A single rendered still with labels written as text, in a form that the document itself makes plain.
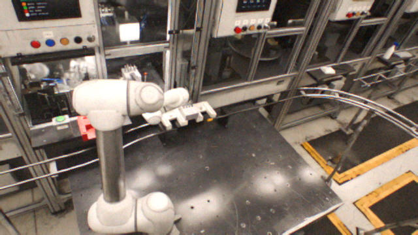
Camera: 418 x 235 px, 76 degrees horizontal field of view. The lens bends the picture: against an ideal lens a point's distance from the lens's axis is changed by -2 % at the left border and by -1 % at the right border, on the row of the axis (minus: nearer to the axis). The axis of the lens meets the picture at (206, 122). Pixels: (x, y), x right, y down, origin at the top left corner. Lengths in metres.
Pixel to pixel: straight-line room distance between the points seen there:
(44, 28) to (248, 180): 1.39
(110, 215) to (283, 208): 1.00
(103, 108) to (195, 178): 0.90
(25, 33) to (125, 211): 0.90
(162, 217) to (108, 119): 0.54
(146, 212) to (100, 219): 0.20
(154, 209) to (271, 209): 0.75
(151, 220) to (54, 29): 0.98
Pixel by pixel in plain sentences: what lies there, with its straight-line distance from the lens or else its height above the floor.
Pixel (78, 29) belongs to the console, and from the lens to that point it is 1.47.
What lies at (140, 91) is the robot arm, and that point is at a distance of 0.97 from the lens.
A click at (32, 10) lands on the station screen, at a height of 1.58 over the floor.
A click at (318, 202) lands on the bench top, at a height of 0.68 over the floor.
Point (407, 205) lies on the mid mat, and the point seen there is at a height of 0.01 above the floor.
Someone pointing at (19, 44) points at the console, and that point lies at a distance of 1.49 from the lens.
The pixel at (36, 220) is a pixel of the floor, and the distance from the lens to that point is 2.52.
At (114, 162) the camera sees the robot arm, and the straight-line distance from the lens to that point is 1.16.
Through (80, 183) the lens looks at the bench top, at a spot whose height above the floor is 0.68.
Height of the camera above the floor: 2.09
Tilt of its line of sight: 43 degrees down
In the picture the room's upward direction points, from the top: 11 degrees clockwise
